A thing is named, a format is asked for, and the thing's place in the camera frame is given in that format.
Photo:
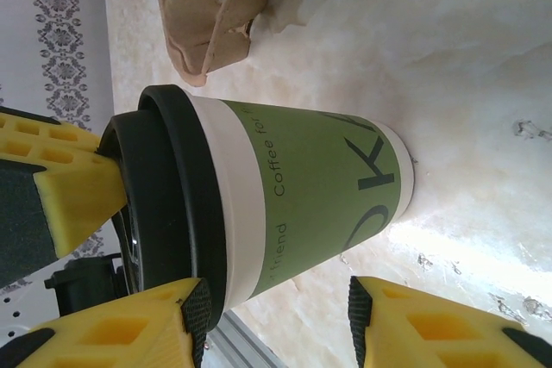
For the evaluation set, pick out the paper coffee cup green sleeve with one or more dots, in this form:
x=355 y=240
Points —
x=302 y=178

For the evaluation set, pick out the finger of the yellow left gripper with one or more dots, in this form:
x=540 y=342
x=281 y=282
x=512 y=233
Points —
x=73 y=195

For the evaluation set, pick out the black plastic cup lid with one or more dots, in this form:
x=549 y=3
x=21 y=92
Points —
x=172 y=170

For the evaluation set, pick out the brown fuzzy plush item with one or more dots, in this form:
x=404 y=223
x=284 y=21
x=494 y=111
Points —
x=202 y=10

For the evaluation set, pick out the aluminium table edge rail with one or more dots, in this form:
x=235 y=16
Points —
x=246 y=342

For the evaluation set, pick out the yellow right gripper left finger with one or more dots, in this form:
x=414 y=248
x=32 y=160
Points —
x=108 y=333

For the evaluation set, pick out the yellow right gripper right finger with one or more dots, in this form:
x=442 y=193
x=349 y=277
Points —
x=431 y=333

